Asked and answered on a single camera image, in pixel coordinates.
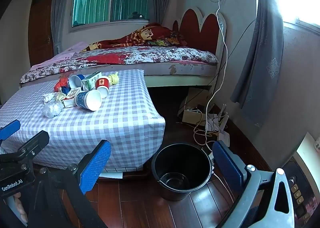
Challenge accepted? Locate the black plastic trash bucket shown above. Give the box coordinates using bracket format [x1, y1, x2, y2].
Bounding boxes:
[151, 143, 213, 201]

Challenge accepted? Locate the green white carton box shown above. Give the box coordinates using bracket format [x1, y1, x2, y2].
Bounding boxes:
[81, 71, 102, 91]

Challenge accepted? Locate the bed with floral sheet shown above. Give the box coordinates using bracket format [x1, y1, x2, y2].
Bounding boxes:
[20, 46, 221, 87]

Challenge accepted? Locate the clear plastic wrap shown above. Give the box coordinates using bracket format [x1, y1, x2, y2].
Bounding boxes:
[42, 101, 63, 118]

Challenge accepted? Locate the purple checkered tablecloth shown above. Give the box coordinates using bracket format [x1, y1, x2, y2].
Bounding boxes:
[1, 69, 165, 172]

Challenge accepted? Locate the red plastic bag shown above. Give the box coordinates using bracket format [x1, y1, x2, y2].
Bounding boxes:
[54, 77, 68, 92]

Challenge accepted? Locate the pink folded cloth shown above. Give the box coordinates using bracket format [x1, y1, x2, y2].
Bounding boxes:
[30, 41, 89, 71]

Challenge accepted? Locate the brown wooden door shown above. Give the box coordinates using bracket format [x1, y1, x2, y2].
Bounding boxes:
[28, 0, 54, 66]

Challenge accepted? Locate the white wifi router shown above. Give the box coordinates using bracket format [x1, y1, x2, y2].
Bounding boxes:
[208, 104, 230, 147]

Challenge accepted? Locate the grey curtain right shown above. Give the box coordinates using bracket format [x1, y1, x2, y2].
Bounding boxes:
[231, 0, 284, 128]

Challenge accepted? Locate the red heart-shaped headboard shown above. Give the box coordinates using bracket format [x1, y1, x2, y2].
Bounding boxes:
[172, 7, 227, 59]

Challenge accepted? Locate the red patterned blanket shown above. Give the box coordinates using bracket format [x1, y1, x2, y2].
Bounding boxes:
[81, 23, 187, 52]

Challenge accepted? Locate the red paper cup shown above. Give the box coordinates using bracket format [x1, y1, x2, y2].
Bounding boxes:
[95, 77, 110, 98]

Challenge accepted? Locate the white hanging power cable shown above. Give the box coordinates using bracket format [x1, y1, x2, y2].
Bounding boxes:
[194, 0, 230, 153]

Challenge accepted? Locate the small blue paper cup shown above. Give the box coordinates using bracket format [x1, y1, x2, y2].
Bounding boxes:
[68, 74, 85, 89]

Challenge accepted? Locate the large blue paper cup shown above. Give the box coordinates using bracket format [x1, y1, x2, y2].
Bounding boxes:
[75, 90, 102, 111]

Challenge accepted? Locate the red white paper box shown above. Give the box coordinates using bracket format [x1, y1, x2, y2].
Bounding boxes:
[61, 87, 81, 108]

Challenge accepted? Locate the left human hand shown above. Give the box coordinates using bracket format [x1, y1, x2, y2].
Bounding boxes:
[14, 192, 28, 223]

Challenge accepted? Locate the crumpled white tissue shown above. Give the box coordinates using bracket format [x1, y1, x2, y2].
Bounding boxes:
[42, 92, 56, 104]

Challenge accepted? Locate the cardboard box under bed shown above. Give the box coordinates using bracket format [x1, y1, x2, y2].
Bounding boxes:
[177, 87, 210, 126]

